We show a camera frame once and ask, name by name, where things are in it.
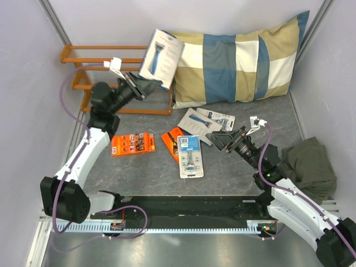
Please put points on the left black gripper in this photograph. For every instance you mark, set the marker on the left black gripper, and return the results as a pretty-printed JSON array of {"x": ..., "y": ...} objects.
[{"x": 141, "y": 87}]

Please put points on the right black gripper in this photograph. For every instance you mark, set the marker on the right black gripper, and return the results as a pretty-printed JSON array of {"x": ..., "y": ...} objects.
[{"x": 222, "y": 139}]

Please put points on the white box blue razor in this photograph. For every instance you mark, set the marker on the white box blue razor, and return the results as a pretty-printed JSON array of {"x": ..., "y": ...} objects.
[
  {"x": 197, "y": 124},
  {"x": 162, "y": 58}
]

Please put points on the clear blister razor pack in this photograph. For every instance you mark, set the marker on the clear blister razor pack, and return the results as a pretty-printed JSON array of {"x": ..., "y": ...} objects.
[{"x": 190, "y": 157}]

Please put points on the orange razor cartridge pack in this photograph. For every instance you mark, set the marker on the orange razor cartridge pack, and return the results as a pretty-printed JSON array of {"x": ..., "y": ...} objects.
[{"x": 132, "y": 144}]

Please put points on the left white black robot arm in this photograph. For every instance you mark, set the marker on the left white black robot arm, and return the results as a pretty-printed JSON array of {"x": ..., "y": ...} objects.
[{"x": 63, "y": 196}]

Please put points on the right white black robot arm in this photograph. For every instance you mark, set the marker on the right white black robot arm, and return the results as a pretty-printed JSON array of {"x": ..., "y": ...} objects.
[{"x": 332, "y": 238}]

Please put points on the orange wooden two-tier shelf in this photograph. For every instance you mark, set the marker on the orange wooden two-tier shelf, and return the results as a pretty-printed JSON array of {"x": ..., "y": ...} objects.
[{"x": 91, "y": 59}]

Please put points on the Gillette razor blister pack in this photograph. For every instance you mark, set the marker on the Gillette razor blister pack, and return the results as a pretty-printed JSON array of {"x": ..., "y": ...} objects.
[{"x": 226, "y": 121}]

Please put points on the orange black razor pack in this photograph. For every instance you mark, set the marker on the orange black razor pack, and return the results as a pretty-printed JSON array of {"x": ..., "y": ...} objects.
[{"x": 170, "y": 140}]

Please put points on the blue beige checkered pillow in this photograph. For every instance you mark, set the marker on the blue beige checkered pillow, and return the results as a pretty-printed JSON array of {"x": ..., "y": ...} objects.
[{"x": 237, "y": 68}]

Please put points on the olive green cloth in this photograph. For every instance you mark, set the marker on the olive green cloth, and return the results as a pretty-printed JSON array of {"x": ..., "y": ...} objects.
[{"x": 308, "y": 167}]

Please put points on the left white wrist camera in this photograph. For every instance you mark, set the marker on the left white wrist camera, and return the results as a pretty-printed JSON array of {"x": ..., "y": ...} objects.
[{"x": 114, "y": 65}]

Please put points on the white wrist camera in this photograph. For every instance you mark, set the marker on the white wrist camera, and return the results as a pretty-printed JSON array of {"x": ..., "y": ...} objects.
[
  {"x": 255, "y": 124},
  {"x": 114, "y": 65}
]

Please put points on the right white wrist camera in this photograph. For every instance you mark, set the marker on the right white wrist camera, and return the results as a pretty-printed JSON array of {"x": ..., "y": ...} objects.
[{"x": 255, "y": 124}]

